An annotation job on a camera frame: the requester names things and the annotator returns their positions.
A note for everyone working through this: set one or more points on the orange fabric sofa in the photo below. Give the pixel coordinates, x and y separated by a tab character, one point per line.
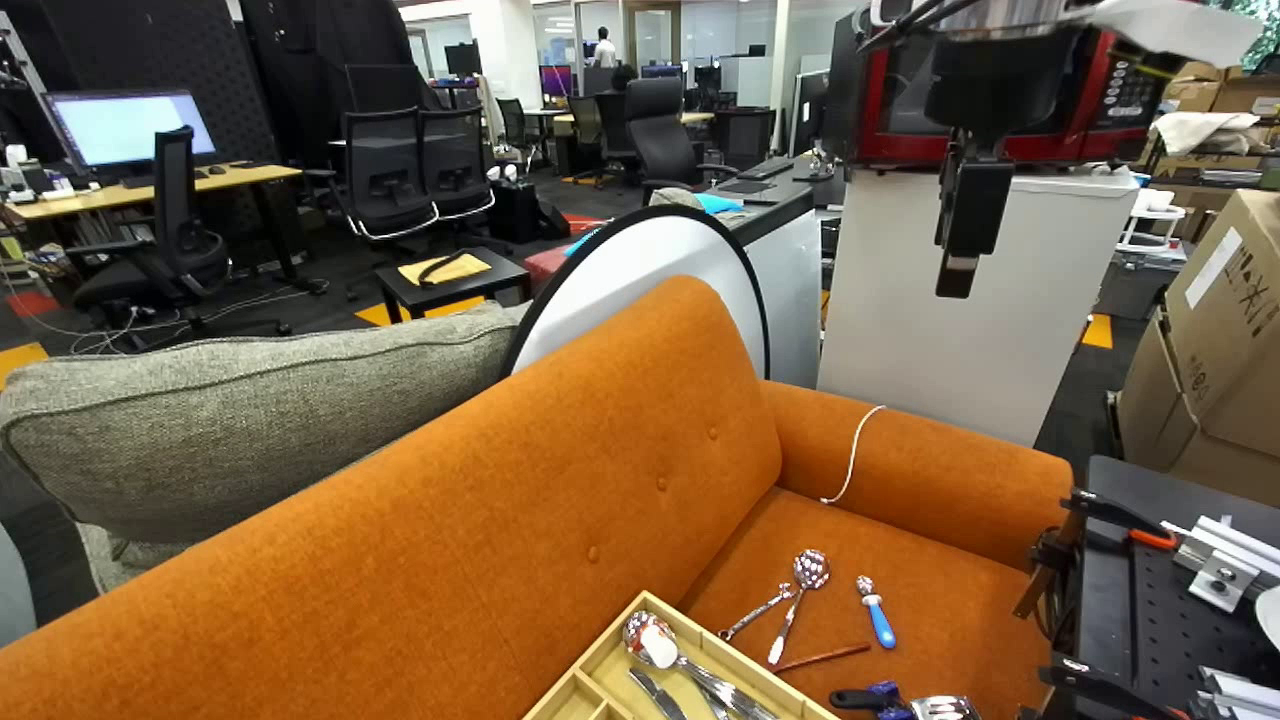
463	571

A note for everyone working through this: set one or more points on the blue handled utensil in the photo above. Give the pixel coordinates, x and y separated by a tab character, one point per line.
876	617

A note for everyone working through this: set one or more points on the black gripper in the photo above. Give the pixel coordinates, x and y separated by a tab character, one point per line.
971	223

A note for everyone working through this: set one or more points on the wooden desk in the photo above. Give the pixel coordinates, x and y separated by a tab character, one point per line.
140	192

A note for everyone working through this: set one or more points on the black office chair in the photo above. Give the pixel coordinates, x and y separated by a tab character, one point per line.
181	261

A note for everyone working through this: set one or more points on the black mesh chair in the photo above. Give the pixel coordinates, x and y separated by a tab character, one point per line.
386	192

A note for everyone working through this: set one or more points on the wooden cutlery tray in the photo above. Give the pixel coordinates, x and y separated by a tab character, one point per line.
660	666

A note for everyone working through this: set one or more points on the small black side table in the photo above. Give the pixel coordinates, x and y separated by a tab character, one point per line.
422	287

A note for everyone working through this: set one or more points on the brown chopstick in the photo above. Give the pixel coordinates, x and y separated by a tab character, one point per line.
820	659

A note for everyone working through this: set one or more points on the silver spoon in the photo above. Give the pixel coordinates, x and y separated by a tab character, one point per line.
808	575
752	613

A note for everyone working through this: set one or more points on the white cabinet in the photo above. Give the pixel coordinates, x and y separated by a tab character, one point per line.
999	352

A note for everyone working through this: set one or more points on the computer monitor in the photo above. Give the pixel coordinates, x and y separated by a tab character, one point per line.
118	131

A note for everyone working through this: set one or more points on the grey cushion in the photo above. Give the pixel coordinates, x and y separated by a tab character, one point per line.
184	440

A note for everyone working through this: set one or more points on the red microwave oven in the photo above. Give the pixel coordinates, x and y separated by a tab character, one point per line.
911	82

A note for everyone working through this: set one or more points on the cardboard box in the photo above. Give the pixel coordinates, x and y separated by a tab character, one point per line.
1203	394

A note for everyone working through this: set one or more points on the black mounting plate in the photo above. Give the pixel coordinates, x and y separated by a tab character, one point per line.
1175	604

